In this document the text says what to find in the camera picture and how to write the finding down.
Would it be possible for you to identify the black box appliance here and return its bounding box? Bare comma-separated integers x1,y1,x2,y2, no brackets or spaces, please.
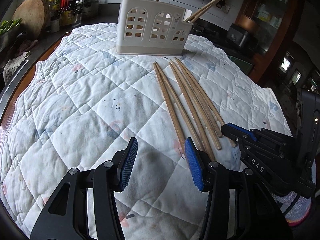
227,23,249,48

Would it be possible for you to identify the copper coloured pot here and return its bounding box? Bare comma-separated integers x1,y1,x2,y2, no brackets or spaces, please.
236,15,259,33

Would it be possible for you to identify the white quilted cloth mat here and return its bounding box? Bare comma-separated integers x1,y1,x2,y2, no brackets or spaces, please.
0,23,293,240

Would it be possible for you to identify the cream plastic utensil holder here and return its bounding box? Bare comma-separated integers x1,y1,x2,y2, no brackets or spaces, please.
116,0,193,56

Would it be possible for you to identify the grey dish rag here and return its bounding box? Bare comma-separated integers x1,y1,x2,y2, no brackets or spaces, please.
3,51,30,85

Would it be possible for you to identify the silver pressure cooker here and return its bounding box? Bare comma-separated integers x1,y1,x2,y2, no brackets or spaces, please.
76,0,100,18

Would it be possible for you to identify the metal bowl of greens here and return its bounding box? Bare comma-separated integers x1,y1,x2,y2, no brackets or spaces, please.
1,18,22,51

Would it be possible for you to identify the white small jar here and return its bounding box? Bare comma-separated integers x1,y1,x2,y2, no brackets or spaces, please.
50,18,60,33

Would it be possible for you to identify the yellow label oil bottle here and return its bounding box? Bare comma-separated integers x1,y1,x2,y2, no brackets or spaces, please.
60,0,76,27

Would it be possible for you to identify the round wooden cutting board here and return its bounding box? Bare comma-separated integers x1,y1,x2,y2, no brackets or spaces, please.
12,0,49,38

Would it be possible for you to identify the wall power socket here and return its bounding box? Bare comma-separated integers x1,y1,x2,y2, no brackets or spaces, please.
221,3,231,14

